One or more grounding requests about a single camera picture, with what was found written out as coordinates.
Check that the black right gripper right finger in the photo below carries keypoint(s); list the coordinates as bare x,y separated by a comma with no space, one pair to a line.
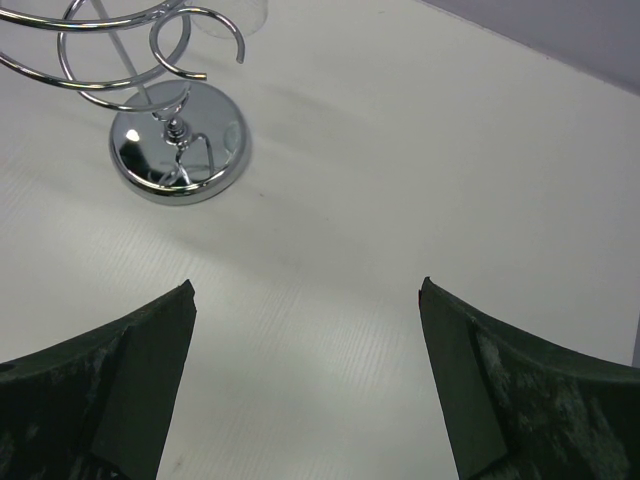
517,406

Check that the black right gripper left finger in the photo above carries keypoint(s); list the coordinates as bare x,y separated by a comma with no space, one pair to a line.
98,405

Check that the clear wine glass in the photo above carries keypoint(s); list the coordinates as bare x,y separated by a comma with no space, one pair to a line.
249,16

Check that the chrome wine glass rack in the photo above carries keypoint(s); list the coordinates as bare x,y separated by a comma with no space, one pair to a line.
175,139

